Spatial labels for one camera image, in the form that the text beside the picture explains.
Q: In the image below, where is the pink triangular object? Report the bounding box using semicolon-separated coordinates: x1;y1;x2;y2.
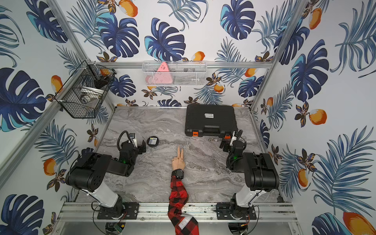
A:
146;62;173;85

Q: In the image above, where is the black plastic tool case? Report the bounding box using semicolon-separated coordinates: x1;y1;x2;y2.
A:
184;104;238;139

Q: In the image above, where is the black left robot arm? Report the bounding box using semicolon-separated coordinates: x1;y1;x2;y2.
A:
66;141;146;220

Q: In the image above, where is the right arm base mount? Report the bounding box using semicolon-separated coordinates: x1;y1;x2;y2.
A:
214;202;257;220

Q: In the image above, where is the round black disc gadget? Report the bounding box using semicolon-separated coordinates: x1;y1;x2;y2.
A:
146;136;160;148

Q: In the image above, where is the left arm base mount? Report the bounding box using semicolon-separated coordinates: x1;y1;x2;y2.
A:
97;202;140;220

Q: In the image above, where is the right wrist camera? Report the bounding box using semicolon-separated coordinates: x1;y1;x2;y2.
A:
230;131;238;146

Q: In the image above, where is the black wire basket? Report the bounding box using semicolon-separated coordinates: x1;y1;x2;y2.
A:
54;61;117;118

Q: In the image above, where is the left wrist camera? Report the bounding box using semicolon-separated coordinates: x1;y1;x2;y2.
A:
128;133;138;147

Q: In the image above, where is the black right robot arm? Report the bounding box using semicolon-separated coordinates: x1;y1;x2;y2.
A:
215;139;280;220

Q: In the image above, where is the red plaid sleeved forearm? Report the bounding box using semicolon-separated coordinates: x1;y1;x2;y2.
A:
167;176;199;235

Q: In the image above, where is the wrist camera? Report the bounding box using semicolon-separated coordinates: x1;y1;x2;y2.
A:
230;131;238;146
128;133;138;147

